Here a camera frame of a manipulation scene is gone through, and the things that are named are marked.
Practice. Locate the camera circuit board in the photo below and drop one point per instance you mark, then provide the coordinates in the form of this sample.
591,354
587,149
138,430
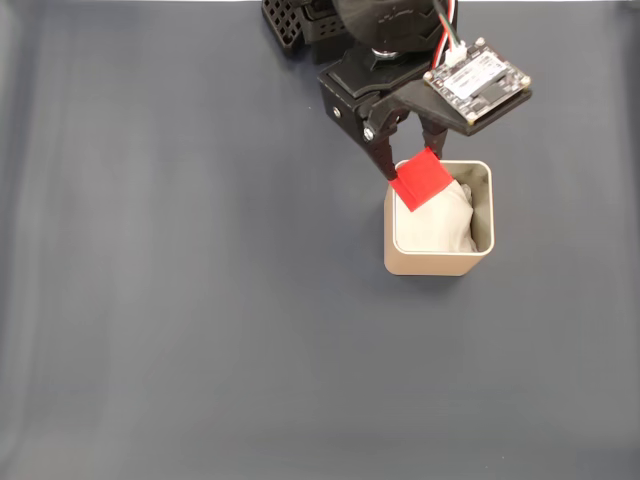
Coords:
475,80

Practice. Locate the red cube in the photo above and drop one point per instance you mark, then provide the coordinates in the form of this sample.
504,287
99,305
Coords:
422,180

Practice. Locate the beige square box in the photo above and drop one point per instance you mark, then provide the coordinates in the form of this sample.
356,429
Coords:
430,265

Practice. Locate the white crumpled tissue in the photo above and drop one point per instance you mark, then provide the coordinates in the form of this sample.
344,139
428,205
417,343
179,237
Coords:
440,225

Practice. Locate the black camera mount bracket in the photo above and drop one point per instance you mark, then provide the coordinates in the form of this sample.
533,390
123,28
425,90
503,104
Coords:
425,102

